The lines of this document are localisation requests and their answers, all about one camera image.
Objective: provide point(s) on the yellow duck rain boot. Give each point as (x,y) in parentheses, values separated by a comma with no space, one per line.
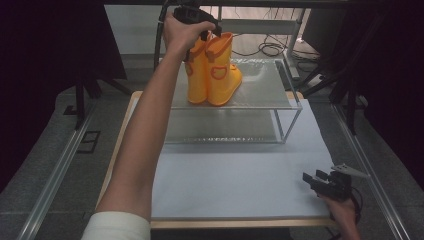
(196,76)
(221,71)

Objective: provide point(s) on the metal frame shoe rack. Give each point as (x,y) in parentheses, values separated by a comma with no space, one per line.
(260,90)

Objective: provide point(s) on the person's right hand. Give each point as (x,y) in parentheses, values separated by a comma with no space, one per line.
(343,211)

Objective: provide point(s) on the black stand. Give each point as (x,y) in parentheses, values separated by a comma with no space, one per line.
(346,93)
(86,96)

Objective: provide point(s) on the dark curtain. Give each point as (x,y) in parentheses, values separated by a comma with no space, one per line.
(396,83)
(43,50)

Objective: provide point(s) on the white sleeve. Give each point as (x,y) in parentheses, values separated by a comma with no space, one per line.
(116,228)

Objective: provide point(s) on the person's left hand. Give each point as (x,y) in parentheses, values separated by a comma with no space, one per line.
(181,36)

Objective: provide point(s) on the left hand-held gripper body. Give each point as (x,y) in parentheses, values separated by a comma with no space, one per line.
(191,15)

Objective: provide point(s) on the aluminium rail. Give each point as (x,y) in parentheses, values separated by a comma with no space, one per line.
(56,173)
(370,170)

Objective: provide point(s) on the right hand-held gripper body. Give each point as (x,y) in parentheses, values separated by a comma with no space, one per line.
(336,185)

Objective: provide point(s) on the grey metal stand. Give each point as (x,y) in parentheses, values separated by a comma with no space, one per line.
(263,26)

